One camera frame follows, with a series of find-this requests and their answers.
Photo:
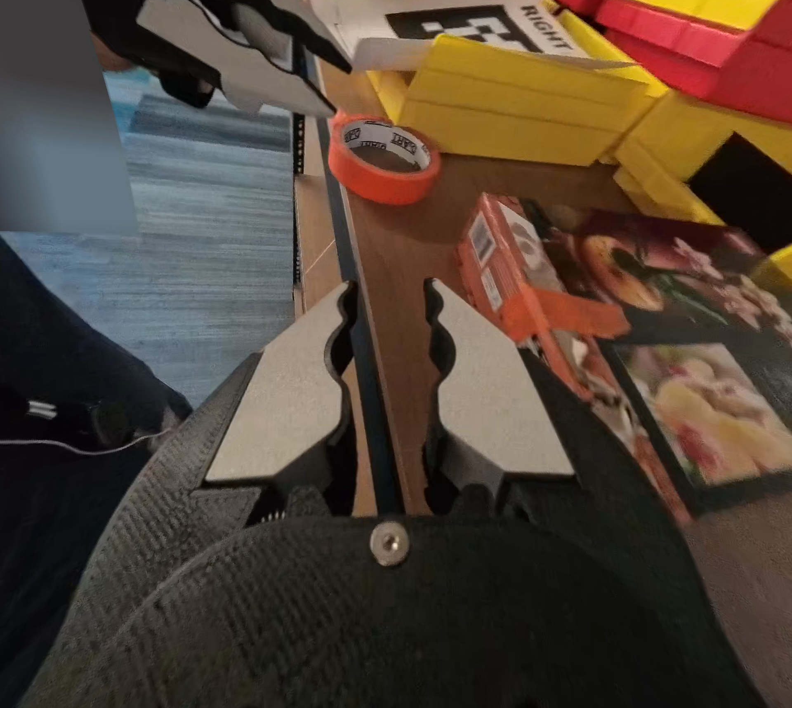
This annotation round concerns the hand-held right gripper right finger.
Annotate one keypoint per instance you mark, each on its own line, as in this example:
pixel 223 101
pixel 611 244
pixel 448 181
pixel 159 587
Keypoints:
pixel 501 411

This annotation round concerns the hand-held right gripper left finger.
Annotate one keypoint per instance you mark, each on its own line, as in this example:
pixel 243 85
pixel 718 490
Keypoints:
pixel 278 411

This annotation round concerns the orange cookie box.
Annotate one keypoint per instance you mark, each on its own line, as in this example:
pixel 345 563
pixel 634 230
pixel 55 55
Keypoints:
pixel 470 272

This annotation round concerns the orange tape roll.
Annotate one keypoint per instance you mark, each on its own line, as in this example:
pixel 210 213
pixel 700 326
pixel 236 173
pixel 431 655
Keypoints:
pixel 377 188

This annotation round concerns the black metal desk edge beam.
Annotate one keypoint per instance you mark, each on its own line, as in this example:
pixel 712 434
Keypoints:
pixel 366 343

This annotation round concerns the white paper tag black pattern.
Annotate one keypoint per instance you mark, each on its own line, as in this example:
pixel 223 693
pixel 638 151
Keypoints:
pixel 371 15

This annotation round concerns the black perforated rack beam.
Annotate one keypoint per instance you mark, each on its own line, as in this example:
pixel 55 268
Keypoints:
pixel 298 194

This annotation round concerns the black orchid picture box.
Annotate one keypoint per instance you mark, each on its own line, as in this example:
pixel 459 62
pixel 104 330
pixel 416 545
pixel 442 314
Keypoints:
pixel 711 411

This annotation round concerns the yellow storage bin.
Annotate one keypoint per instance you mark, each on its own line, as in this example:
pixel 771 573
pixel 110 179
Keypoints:
pixel 668 133
pixel 513 114

